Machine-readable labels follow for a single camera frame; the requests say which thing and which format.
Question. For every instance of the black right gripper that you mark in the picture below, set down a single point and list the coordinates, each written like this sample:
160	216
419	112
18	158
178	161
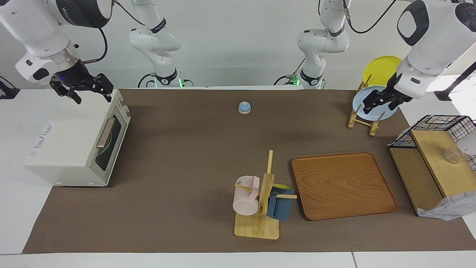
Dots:
76	76

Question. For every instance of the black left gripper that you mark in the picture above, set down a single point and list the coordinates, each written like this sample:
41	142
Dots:
394	93

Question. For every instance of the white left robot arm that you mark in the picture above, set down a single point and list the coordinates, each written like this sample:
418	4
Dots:
438	33

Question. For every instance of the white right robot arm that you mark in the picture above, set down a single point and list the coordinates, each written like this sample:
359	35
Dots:
29	29

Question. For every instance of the white toaster oven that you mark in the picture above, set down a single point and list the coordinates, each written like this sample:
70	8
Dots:
67	149

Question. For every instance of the light blue plate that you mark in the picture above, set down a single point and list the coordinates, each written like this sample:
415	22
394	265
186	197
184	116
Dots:
362	102

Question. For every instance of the yellow plate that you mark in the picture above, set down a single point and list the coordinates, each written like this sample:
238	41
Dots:
381	70

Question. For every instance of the wooden plate rack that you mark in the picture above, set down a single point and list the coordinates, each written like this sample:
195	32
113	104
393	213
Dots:
357	121

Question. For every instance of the clear glass cup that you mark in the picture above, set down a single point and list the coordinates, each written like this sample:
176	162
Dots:
452	156

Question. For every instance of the brown wooden tray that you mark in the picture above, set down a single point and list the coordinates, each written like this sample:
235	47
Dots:
342	186

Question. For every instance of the brown table mat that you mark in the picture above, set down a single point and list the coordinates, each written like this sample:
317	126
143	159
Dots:
186	167

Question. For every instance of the large white cloth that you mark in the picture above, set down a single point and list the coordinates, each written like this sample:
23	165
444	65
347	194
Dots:
450	210

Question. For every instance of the blue call bell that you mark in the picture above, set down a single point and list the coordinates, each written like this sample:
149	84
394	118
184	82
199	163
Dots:
244	107

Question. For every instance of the dark blue mug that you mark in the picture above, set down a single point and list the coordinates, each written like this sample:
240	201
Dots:
280	208

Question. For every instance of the wooden mug tree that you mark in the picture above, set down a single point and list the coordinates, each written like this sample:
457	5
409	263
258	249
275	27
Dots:
264	193

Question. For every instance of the pink mug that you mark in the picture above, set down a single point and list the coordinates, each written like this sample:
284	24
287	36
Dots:
245	199

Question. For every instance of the black camera stand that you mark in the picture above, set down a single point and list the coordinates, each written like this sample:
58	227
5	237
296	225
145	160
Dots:
455	83
8	91

